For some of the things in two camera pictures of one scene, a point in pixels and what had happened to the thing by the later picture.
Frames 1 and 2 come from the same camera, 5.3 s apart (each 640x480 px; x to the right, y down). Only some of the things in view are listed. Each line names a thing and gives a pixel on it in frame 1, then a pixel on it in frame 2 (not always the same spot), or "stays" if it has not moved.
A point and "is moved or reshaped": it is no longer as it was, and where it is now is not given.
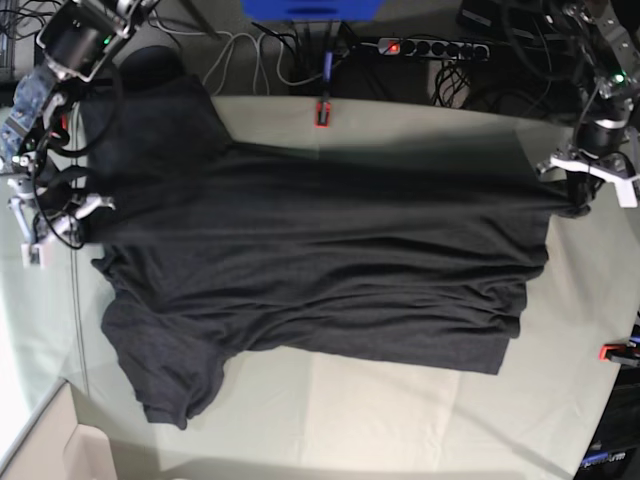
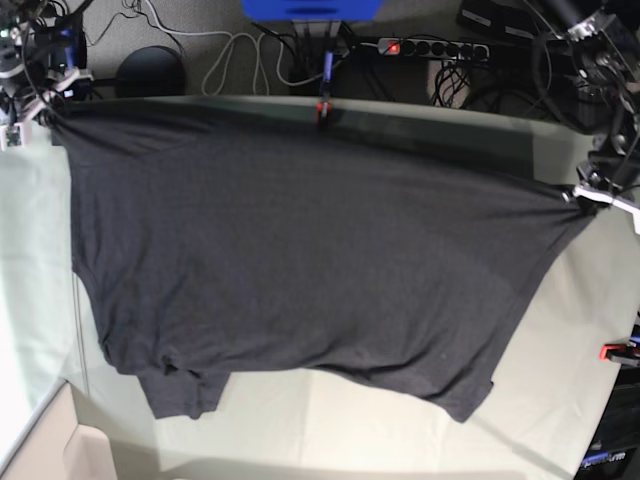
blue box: [312, 10] stays
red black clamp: [323, 108] stays
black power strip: [433, 48] stays
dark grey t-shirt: [396, 255] is moved or reshaped
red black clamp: [621, 353] stays
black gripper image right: [580, 189] -> [617, 170]
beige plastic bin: [55, 447] stays
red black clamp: [61, 122] -> [69, 41]
